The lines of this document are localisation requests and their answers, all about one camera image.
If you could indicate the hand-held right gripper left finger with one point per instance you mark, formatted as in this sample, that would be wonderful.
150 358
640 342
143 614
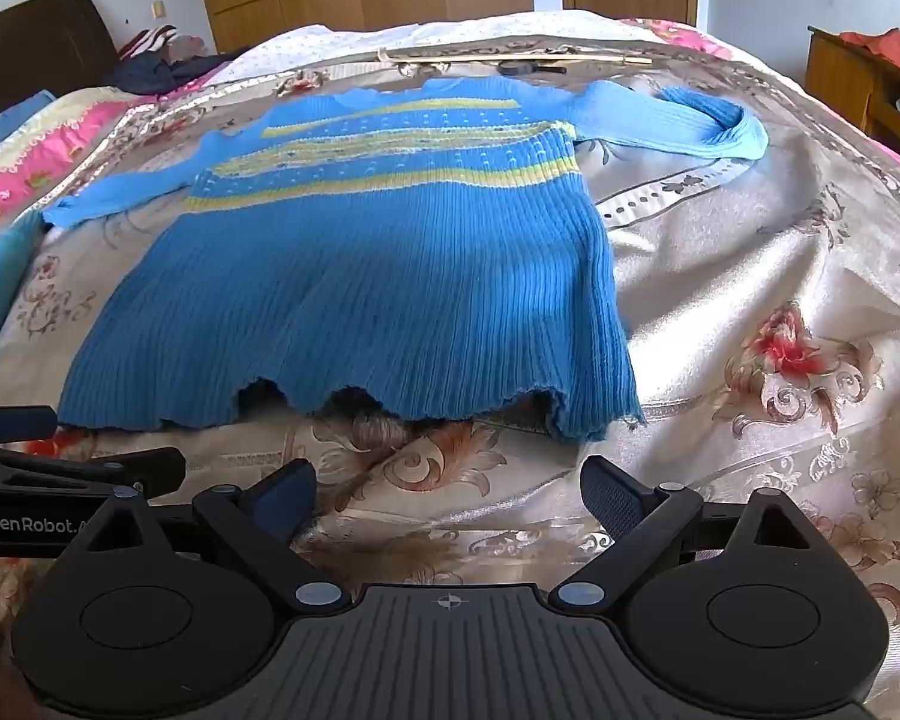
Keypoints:
289 499

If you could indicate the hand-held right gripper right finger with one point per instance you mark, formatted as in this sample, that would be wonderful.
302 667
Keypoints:
611 499

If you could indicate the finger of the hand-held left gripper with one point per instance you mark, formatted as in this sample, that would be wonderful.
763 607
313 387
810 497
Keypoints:
150 469
22 424

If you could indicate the blue striped knit sweater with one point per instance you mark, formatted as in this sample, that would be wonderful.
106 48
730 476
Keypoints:
360 277

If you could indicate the beige floral bedspread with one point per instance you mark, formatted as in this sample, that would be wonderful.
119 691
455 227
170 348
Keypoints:
757 277

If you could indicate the pink quilt with cream border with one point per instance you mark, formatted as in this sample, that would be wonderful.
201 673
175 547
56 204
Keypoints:
52 142

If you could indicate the blue pillow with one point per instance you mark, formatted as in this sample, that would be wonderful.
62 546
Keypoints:
7 124

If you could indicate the dark navy jacket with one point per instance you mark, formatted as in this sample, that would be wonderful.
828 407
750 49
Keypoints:
150 76

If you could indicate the dark wooden headboard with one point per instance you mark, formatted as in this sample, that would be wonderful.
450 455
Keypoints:
37 45

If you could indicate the red white striped cloth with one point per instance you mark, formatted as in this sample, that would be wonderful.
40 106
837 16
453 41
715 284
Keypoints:
150 37

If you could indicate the grey pink cloth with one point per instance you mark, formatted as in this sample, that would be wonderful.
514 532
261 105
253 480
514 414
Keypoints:
189 46

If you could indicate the small black tool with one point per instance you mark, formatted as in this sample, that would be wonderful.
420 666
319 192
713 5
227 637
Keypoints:
547 70

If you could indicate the black tape roll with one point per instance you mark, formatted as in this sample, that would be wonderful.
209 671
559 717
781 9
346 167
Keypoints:
511 68

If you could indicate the white dotted bed sheet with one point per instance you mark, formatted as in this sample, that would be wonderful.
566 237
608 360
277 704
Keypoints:
307 45

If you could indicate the long wooden stick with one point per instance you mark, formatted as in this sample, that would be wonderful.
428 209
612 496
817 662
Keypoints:
495 58

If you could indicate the pink floral sheet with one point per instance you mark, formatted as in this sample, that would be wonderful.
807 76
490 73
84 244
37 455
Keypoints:
667 34

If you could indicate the wooden side cabinet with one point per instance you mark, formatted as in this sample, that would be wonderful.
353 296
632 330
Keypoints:
840 90

